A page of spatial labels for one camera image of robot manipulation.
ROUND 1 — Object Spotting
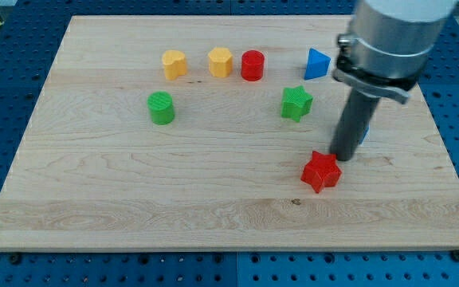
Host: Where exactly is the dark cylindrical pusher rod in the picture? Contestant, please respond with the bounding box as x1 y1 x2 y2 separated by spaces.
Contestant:
329 89 380 161

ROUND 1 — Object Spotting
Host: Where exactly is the blue cube block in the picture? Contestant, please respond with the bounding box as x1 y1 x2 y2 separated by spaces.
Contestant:
359 125 370 145

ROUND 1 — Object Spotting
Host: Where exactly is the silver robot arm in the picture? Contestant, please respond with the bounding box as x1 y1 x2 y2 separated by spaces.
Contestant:
329 0 457 161

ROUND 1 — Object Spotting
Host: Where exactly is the green star block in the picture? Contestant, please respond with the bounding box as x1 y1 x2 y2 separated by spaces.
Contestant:
280 86 313 123

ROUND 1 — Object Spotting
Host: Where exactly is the red star block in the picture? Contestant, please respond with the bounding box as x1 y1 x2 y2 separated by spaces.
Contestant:
300 151 342 194

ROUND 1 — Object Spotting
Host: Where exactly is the blue triangle block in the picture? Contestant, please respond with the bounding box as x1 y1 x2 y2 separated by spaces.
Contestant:
304 48 331 80

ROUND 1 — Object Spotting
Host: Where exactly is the red cylinder block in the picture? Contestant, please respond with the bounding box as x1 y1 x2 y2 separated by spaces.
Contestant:
241 50 265 81

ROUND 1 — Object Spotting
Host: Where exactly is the yellow hexagon block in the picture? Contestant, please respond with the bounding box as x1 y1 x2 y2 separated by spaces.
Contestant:
208 47 233 78

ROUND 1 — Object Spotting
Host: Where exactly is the yellow heart block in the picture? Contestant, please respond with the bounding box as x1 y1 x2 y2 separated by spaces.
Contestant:
162 49 188 81

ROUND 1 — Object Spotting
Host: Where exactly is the green cylinder block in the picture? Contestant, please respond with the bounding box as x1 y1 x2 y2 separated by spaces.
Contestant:
147 91 175 125

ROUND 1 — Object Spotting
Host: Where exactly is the wooden board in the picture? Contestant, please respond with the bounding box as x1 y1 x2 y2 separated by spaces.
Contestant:
0 16 459 253

